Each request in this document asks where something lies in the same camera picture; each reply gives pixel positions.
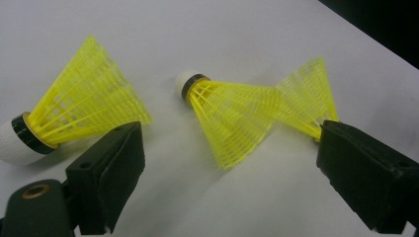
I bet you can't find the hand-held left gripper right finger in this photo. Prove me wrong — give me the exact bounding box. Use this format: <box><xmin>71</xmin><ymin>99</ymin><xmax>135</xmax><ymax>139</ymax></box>
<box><xmin>315</xmin><ymin>118</ymin><xmax>419</xmax><ymax>235</ymax></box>

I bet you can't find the yellow plastic shuttlecock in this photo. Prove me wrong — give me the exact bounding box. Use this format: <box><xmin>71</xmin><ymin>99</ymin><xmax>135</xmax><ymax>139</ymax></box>
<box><xmin>0</xmin><ymin>34</ymin><xmax>153</xmax><ymax>166</ymax></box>
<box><xmin>175</xmin><ymin>69</ymin><xmax>281</xmax><ymax>171</ymax></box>
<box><xmin>275</xmin><ymin>56</ymin><xmax>340</xmax><ymax>142</ymax></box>

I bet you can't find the white board sheet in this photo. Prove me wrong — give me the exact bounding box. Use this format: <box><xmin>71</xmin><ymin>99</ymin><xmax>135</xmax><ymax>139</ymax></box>
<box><xmin>0</xmin><ymin>0</ymin><xmax>419</xmax><ymax>237</ymax></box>

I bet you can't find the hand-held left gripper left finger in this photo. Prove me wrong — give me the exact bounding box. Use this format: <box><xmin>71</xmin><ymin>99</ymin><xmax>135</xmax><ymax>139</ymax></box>
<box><xmin>65</xmin><ymin>121</ymin><xmax>146</xmax><ymax>235</ymax></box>

